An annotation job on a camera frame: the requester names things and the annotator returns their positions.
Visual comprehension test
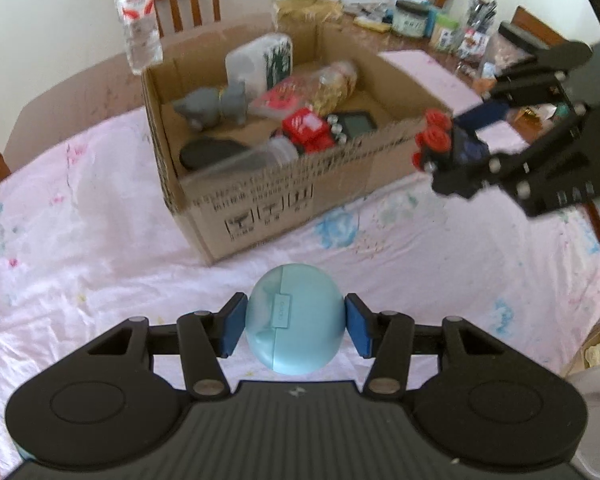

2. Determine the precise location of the white bottle green label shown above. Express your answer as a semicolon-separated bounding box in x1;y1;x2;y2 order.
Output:
225;34;295;98

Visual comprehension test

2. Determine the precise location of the clear water bottle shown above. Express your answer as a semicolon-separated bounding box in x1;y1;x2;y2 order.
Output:
114;0;163;75

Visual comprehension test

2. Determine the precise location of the golden foil bag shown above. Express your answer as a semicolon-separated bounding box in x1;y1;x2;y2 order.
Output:
275;0;345;26

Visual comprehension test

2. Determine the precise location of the green-lid container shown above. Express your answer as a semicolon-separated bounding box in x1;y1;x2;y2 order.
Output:
430;12;462;52

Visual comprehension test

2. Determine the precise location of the cardboard box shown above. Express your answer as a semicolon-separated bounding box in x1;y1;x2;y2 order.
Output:
141;12;455;267

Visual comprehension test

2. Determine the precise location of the black digital device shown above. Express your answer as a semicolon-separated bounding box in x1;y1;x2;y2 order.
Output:
337;111;379;136

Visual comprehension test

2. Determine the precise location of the jar of golden capsules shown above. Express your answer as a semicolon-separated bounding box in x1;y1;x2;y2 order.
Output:
280;60;358;116

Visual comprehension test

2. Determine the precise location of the pink card packet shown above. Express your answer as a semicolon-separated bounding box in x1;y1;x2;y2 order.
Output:
250;82;306;118

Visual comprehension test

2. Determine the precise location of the white rounded object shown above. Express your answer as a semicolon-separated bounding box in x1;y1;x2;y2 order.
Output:
564;360;600;480

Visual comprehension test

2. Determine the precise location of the red toy train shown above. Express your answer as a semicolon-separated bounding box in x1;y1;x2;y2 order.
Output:
280;107;351;153

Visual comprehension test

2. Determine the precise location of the clear container black lid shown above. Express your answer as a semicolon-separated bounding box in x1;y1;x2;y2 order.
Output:
481;21;532;83

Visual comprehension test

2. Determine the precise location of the dark-lid glass jar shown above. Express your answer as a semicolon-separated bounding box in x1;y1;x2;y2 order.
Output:
392;0;431;39

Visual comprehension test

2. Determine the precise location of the teal oval case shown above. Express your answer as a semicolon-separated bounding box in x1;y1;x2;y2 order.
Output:
245;263;347;375

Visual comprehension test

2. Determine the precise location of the black toy train car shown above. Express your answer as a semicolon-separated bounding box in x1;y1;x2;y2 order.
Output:
412;108;491;176

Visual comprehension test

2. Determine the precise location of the grey toy cat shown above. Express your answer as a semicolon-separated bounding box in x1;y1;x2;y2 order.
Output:
172;80;248;131

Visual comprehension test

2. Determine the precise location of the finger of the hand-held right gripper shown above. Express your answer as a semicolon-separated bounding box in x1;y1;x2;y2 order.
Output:
455;42;595;131
430;105;600;218

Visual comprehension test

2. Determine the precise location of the black oval case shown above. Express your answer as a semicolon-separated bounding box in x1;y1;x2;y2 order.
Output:
179;139;251;171

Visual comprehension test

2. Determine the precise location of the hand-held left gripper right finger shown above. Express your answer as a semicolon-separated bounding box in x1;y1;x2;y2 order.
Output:
345;293;506;401

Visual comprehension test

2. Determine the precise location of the clear plastic jar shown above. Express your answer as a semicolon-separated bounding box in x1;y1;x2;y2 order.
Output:
185;136;301;181

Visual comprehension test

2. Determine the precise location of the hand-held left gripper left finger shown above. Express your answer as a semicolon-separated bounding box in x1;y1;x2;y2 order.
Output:
82;291;248;401

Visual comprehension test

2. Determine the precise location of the clear jar of utensils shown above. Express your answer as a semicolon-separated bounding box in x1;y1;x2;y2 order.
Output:
462;0;499;41

